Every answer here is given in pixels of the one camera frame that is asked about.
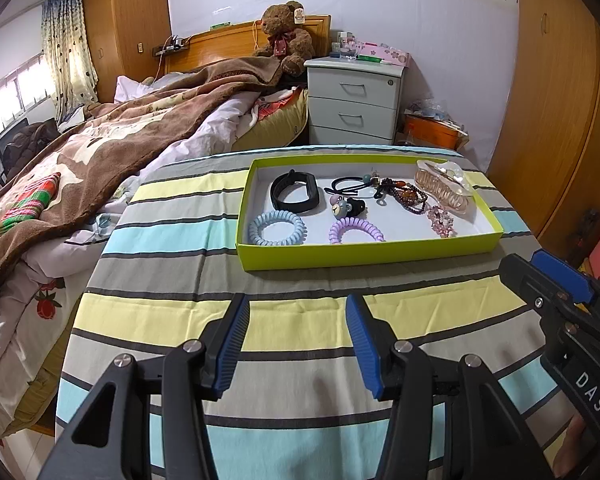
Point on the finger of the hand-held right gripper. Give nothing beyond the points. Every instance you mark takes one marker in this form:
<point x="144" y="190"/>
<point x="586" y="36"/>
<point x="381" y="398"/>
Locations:
<point x="565" y="275"/>
<point x="527" y="280"/>

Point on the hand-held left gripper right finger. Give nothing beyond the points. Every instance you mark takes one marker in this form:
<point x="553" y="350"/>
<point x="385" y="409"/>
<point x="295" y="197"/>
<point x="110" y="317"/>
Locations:
<point x="362" y="345"/>

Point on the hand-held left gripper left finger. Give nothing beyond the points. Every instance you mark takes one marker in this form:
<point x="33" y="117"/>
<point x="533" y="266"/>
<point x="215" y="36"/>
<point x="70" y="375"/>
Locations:
<point x="232" y="340"/>

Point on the green shallow cardboard box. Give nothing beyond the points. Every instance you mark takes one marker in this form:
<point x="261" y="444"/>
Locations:
<point x="317" y="234"/>

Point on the person's right hand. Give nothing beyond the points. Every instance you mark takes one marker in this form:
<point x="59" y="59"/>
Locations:
<point x="572" y="447"/>

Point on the striped bed sheet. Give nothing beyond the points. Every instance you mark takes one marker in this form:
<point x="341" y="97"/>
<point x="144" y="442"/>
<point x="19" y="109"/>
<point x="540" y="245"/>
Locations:
<point x="305" y="305"/>

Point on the amber hair claw clip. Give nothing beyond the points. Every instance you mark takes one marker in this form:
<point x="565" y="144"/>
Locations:
<point x="450" y="199"/>

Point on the clear hair claw clip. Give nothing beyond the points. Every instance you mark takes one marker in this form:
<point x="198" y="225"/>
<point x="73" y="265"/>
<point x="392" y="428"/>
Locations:
<point x="447" y="170"/>

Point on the black wristband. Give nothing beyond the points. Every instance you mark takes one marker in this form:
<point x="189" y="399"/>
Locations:
<point x="276" y="192"/>

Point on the large wooden wardrobe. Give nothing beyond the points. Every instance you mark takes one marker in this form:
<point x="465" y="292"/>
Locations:
<point x="555" y="110"/>

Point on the orange storage box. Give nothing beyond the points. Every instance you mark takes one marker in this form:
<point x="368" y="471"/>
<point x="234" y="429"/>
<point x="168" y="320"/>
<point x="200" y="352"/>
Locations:
<point x="432" y="132"/>

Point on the clear plastic bag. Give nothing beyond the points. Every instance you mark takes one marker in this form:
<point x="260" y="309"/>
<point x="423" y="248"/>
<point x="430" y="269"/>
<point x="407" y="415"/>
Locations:
<point x="435" y="110"/>

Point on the white duvet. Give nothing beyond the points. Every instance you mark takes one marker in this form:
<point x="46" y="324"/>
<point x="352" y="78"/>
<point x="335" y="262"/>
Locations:
<point x="195" y="136"/>

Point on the yellow-green pillow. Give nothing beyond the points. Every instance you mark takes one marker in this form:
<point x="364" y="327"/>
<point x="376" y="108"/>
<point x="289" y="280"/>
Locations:
<point x="280" y="126"/>

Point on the grey three-drawer nightstand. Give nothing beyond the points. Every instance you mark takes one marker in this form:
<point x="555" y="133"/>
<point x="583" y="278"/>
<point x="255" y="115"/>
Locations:
<point x="350" y="110"/>

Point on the brown printed blanket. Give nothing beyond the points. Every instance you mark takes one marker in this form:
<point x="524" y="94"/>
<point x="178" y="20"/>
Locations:
<point x="105" y="130"/>

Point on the pink flowered box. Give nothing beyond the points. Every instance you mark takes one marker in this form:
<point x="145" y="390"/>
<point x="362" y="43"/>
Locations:
<point x="385" y="54"/>

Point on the black chair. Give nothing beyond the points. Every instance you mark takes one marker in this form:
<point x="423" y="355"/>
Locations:
<point x="25" y="142"/>

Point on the wooden bed headboard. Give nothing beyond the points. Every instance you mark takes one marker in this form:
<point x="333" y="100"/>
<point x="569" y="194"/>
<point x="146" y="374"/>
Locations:
<point x="220" y="45"/>

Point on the clear glass container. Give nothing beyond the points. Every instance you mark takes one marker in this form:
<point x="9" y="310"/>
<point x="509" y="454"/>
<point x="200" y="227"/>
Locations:
<point x="344" y="45"/>

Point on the power strip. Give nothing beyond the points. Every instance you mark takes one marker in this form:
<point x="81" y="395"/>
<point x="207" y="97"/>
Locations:
<point x="172" y="46"/>

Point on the brown teddy bear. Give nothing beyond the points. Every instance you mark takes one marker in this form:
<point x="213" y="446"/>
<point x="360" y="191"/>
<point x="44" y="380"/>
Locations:
<point x="280" y="35"/>

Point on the patterned window curtain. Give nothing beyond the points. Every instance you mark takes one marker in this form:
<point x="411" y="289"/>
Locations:
<point x="67" y="60"/>

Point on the window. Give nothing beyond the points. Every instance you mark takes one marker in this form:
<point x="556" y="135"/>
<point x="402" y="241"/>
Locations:
<point x="10" y="100"/>

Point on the wooden corner wardrobe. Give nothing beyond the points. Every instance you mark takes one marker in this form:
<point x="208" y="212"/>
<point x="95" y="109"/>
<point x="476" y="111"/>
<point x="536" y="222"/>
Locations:
<point x="130" y="25"/>

